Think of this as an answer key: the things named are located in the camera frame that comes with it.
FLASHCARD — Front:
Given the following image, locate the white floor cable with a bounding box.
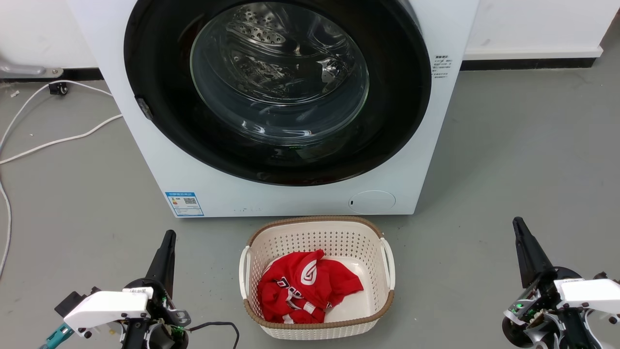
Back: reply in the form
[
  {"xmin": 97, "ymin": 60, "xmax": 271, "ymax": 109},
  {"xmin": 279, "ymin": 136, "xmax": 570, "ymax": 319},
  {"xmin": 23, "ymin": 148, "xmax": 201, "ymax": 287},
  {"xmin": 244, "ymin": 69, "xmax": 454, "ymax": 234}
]
[
  {"xmin": 0, "ymin": 80, "xmax": 115, "ymax": 152},
  {"xmin": 0, "ymin": 180, "xmax": 13, "ymax": 281},
  {"xmin": 0, "ymin": 114, "xmax": 124, "ymax": 166}
]

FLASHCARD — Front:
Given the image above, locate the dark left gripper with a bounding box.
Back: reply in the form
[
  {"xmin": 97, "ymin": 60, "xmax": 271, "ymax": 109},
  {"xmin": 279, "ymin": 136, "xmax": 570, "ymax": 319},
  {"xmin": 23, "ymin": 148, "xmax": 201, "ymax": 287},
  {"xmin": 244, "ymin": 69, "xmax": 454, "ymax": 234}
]
[{"xmin": 122, "ymin": 230, "xmax": 191, "ymax": 349}]

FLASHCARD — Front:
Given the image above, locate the steel washer drum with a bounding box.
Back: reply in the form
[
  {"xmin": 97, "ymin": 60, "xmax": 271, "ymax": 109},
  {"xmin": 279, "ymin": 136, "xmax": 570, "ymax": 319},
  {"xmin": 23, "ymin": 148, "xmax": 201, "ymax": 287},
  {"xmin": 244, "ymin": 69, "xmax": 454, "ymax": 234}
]
[{"xmin": 193, "ymin": 2, "xmax": 370, "ymax": 142}]

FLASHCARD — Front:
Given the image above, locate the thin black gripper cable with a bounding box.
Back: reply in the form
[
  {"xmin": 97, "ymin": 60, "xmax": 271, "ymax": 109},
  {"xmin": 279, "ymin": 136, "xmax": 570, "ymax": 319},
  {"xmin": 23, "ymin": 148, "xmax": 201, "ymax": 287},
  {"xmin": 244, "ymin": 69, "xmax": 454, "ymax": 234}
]
[{"xmin": 186, "ymin": 321, "xmax": 241, "ymax": 349}]

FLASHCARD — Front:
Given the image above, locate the small printed text sticker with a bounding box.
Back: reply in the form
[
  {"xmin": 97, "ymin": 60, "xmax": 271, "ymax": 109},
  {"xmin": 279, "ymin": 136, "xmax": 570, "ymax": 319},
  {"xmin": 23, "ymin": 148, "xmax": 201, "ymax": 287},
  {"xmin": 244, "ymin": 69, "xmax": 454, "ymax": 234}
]
[{"xmin": 431, "ymin": 54, "xmax": 454, "ymax": 80}]

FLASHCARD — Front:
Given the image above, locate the cream perforated laundry basket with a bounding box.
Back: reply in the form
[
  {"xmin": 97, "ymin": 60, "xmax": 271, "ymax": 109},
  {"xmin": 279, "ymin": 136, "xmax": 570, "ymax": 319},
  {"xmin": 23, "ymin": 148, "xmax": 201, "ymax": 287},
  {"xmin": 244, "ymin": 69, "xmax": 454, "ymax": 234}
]
[{"xmin": 239, "ymin": 216, "xmax": 396, "ymax": 340}]

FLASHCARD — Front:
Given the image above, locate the white front-load washing machine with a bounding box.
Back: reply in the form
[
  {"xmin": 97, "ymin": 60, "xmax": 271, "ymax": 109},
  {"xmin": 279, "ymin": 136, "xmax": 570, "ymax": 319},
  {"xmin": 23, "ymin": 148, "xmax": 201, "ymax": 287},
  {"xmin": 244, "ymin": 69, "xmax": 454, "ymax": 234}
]
[{"xmin": 66, "ymin": 0, "xmax": 480, "ymax": 218}]

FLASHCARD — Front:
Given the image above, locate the black round washer door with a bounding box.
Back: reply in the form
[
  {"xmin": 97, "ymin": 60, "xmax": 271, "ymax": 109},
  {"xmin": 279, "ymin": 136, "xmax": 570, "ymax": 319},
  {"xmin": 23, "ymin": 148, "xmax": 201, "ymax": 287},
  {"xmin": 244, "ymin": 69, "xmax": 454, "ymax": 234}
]
[{"xmin": 124, "ymin": 0, "xmax": 432, "ymax": 187}]

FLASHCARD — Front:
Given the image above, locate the red printed garment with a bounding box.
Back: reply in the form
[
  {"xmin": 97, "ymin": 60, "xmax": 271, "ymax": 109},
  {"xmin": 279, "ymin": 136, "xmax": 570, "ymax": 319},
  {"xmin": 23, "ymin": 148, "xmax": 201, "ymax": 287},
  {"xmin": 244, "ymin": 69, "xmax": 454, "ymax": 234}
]
[{"xmin": 257, "ymin": 249, "xmax": 364, "ymax": 324}]

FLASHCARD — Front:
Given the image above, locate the grey metal floor bracket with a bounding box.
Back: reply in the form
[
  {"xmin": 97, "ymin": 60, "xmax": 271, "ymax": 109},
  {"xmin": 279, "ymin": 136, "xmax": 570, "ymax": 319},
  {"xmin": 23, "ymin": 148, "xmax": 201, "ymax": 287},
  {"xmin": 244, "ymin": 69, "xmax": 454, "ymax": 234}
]
[{"xmin": 0, "ymin": 61, "xmax": 64, "ymax": 79}]

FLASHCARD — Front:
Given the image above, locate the round white filter cover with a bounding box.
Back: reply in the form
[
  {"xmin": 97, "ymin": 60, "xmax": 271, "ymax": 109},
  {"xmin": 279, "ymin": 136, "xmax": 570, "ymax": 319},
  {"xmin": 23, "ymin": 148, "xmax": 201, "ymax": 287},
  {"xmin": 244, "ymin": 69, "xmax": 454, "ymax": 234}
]
[{"xmin": 349, "ymin": 190, "xmax": 396, "ymax": 215}]

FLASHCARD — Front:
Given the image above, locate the blue energy label sticker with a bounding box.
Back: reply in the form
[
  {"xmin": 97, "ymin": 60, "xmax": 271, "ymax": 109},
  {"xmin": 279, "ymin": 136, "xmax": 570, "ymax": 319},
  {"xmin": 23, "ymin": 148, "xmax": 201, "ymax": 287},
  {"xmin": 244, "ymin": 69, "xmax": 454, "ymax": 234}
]
[{"xmin": 165, "ymin": 191, "xmax": 204, "ymax": 218}]

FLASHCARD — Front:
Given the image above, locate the teal connector plug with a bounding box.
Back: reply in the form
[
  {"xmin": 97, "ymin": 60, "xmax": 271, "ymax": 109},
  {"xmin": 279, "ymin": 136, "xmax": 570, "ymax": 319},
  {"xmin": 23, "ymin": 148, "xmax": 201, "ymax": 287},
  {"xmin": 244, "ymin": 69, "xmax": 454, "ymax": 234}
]
[{"xmin": 40, "ymin": 323, "xmax": 75, "ymax": 349}]

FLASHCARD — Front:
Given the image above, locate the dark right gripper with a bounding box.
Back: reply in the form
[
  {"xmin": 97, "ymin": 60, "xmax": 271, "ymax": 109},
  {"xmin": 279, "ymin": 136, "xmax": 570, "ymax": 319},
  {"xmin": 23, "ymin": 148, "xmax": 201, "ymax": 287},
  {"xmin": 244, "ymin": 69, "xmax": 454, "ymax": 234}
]
[{"xmin": 501, "ymin": 217, "xmax": 609, "ymax": 349}]

